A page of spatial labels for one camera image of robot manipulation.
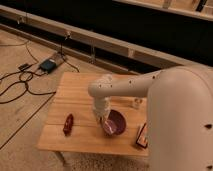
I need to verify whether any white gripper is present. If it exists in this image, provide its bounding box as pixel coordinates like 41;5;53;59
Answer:
93;98;112;125

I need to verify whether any purple ceramic bowl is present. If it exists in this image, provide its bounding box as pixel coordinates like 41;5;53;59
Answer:
101;110;126;135

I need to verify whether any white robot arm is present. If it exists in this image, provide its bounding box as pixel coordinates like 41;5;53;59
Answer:
88;65;213;171

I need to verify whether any wooden table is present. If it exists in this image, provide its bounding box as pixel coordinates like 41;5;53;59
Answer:
37;72;148;157

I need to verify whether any clear plastic bottle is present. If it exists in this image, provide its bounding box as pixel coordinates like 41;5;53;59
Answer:
132;98;142;109

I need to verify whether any clear plastic cup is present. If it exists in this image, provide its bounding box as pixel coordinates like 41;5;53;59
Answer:
102;74;113;83

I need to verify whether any red and white box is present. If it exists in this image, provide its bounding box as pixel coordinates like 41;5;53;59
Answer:
136;124;148;149

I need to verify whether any blue power adapter box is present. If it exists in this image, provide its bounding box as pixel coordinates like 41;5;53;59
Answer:
39;59;56;73

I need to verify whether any small black plug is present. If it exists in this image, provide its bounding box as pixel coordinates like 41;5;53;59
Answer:
18;63;32;71

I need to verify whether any black floor cable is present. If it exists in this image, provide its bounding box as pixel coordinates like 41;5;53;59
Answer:
0;39;58;105

